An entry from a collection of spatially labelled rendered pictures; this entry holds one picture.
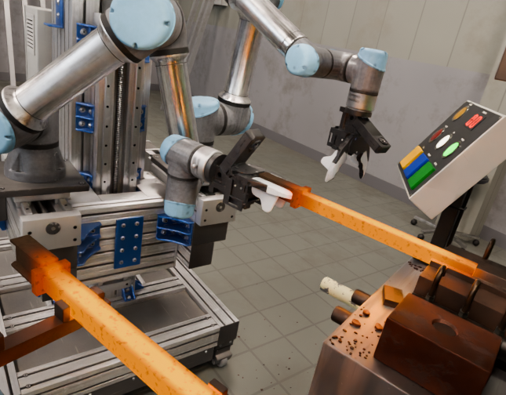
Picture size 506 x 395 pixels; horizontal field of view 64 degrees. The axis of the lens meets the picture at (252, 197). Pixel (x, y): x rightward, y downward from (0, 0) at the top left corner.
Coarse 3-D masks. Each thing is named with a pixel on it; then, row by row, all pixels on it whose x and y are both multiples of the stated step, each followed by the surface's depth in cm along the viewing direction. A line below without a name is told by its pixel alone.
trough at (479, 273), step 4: (476, 268) 63; (476, 272) 63; (480, 272) 62; (484, 272) 62; (476, 276) 63; (480, 276) 63; (484, 276) 62; (488, 276) 62; (492, 276) 62; (496, 276) 61; (484, 280) 62; (488, 280) 62; (492, 280) 62; (496, 280) 61; (500, 280) 61; (504, 280) 61; (496, 284) 61; (500, 284) 61; (504, 284) 61; (504, 288) 61
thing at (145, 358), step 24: (24, 240) 58; (24, 264) 58; (48, 264) 54; (48, 288) 52; (72, 288) 51; (72, 312) 50; (96, 312) 48; (96, 336) 47; (120, 336) 45; (144, 336) 46; (120, 360) 45; (144, 360) 43; (168, 360) 43; (168, 384) 40; (192, 384) 41
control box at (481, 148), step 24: (456, 120) 117; (480, 120) 100; (504, 120) 91; (432, 144) 118; (480, 144) 94; (504, 144) 93; (456, 168) 97; (480, 168) 96; (408, 192) 106; (432, 192) 100; (456, 192) 99; (432, 216) 102
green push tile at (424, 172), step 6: (420, 168) 109; (426, 168) 106; (432, 168) 102; (414, 174) 109; (420, 174) 105; (426, 174) 102; (408, 180) 110; (414, 180) 106; (420, 180) 103; (414, 186) 104
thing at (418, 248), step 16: (272, 176) 81; (304, 192) 77; (320, 208) 74; (336, 208) 73; (352, 224) 71; (368, 224) 69; (384, 224) 70; (384, 240) 68; (400, 240) 66; (416, 240) 66; (416, 256) 65; (432, 256) 63; (448, 256) 63
